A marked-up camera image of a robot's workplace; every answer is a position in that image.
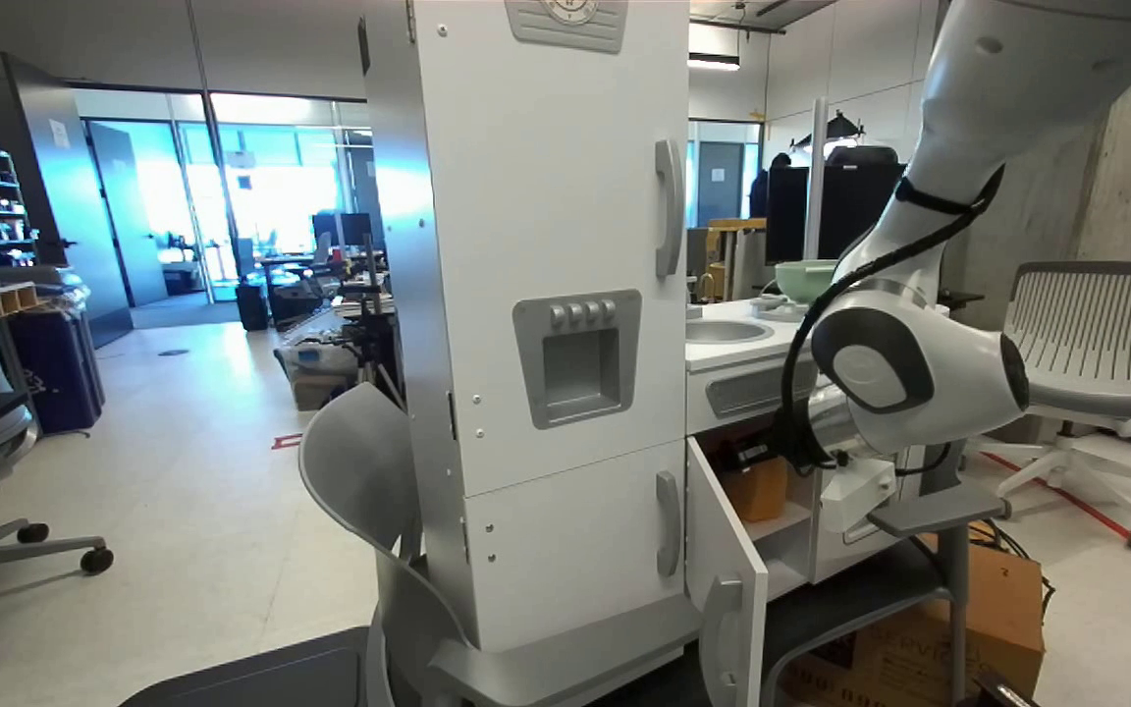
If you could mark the white slanted pole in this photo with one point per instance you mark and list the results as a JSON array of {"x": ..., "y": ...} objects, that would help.
[{"x": 813, "y": 181}]

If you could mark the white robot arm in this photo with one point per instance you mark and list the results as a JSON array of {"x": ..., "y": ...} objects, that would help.
[{"x": 983, "y": 198}]

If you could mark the black monitor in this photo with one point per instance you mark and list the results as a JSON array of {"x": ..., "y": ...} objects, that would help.
[{"x": 782, "y": 211}]

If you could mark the dark blue suitcase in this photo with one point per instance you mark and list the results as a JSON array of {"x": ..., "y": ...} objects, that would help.
[{"x": 57, "y": 367}]

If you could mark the white wrist camera plate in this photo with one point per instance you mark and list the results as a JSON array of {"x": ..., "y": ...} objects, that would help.
[{"x": 861, "y": 497}]

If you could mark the white mesh office chair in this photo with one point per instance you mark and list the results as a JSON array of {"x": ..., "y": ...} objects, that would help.
[{"x": 1118, "y": 341}]

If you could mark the grey floor bag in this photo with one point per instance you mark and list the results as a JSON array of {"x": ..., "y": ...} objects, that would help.
[{"x": 314, "y": 367}]

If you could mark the white cupboard door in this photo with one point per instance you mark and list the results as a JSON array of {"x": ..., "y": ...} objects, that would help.
[{"x": 725, "y": 565}]

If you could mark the wooden rack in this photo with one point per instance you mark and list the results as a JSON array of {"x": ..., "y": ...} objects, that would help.
[{"x": 737, "y": 257}]

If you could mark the silver toy sink basin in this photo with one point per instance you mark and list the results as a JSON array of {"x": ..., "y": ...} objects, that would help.
[{"x": 725, "y": 330}]

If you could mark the grey toy clock panel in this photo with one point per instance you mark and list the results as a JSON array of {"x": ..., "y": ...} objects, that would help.
[{"x": 567, "y": 21}]

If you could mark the green bowl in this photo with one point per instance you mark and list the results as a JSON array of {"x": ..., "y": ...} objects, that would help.
[{"x": 803, "y": 275}]

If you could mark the white toy kitchen set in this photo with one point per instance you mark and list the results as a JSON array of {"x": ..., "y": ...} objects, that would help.
[{"x": 539, "y": 198}]

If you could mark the orange sponge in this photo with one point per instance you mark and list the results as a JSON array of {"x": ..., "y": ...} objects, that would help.
[{"x": 759, "y": 494}]

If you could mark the grey toy ice dispenser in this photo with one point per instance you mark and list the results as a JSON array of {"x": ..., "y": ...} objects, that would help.
[{"x": 580, "y": 360}]

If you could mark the brown cardboard box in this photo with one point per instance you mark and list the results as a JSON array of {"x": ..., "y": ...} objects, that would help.
[{"x": 1004, "y": 614}]

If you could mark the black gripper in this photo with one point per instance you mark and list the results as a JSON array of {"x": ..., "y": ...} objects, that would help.
[{"x": 805, "y": 444}]

